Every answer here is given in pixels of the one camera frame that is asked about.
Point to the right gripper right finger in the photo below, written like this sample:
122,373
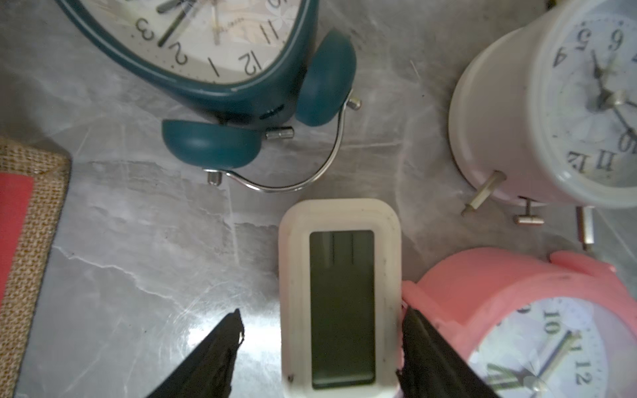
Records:
432,368

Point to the small white digital clock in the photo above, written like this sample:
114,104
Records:
340,298

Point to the pink twin-bell alarm clock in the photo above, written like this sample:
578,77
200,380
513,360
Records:
561,327

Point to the red burlap canvas bag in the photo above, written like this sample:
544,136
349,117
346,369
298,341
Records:
34,183

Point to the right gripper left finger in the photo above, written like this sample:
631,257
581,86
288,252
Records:
208,370

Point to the white round alarm clock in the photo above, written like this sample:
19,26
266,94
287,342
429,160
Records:
546,115

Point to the dark green alarm clock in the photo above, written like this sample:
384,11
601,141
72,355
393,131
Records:
251,66

